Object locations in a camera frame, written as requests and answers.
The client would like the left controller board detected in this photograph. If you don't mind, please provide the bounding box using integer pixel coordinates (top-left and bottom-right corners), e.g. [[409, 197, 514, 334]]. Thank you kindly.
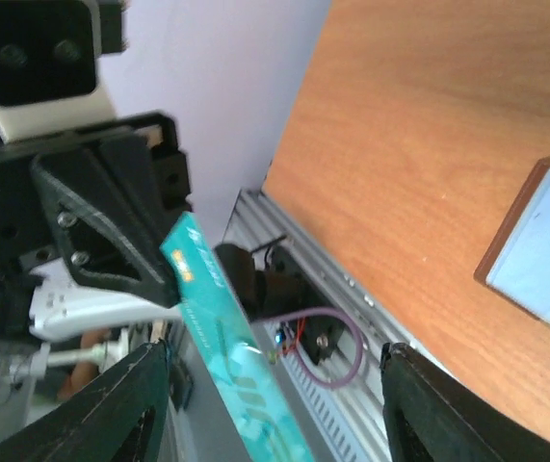
[[268, 319, 305, 364]]

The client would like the brown leather card holder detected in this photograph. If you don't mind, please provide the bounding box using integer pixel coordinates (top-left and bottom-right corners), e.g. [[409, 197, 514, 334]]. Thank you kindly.
[[474, 157, 550, 325]]

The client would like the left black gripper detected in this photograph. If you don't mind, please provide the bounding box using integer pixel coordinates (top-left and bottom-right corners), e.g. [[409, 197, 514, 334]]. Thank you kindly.
[[0, 112, 193, 308]]

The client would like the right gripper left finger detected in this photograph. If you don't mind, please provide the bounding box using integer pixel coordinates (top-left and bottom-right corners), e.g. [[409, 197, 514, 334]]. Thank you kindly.
[[0, 342, 170, 461]]

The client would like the aluminium front rail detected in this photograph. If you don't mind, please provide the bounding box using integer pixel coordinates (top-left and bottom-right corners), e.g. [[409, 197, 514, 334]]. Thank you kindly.
[[221, 188, 439, 462]]

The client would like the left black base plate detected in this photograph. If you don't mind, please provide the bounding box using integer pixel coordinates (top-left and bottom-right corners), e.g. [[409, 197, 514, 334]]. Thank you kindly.
[[215, 243, 345, 365]]

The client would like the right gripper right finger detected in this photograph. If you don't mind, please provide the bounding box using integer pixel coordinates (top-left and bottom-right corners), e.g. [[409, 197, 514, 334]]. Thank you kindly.
[[380, 343, 550, 461]]

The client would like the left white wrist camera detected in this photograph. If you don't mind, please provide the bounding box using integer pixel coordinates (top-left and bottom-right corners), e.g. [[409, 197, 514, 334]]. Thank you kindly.
[[0, 1, 128, 142]]

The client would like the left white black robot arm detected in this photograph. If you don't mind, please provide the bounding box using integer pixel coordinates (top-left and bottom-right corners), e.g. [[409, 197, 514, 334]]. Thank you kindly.
[[0, 113, 191, 342]]

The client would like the grey slotted cable duct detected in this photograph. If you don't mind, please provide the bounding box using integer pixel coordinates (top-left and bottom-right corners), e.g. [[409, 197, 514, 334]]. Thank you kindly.
[[274, 351, 391, 461]]

